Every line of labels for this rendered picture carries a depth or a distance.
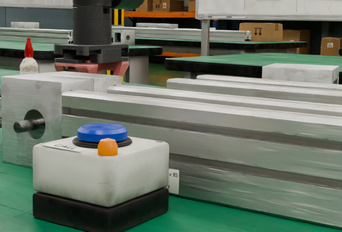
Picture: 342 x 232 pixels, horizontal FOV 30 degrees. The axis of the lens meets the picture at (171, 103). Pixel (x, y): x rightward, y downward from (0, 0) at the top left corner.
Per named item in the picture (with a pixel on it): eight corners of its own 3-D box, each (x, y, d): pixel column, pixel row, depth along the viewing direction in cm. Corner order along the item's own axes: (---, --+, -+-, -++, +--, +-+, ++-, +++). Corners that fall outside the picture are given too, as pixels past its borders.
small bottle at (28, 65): (32, 97, 125) (31, 38, 124) (16, 96, 127) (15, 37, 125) (41, 95, 129) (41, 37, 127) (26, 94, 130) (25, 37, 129)
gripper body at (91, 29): (130, 55, 96) (130, 6, 95) (86, 59, 88) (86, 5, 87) (97, 54, 100) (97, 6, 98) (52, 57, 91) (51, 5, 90)
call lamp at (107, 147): (93, 154, 46) (93, 138, 46) (106, 150, 47) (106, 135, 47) (109, 156, 45) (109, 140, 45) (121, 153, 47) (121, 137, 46)
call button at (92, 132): (66, 150, 50) (66, 126, 50) (99, 143, 53) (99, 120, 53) (105, 157, 48) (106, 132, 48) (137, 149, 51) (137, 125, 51)
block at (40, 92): (-16, 165, 67) (-18, 77, 66) (64, 147, 78) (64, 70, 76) (45, 178, 63) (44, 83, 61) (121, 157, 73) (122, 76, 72)
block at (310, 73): (255, 133, 90) (258, 67, 89) (272, 122, 101) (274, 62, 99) (326, 139, 86) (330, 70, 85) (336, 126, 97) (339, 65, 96)
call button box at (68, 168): (31, 218, 50) (30, 140, 49) (108, 192, 58) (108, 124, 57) (109, 238, 46) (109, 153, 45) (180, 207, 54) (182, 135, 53)
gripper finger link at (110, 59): (130, 108, 97) (130, 47, 96) (100, 114, 91) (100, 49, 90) (96, 104, 101) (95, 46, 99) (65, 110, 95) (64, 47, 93)
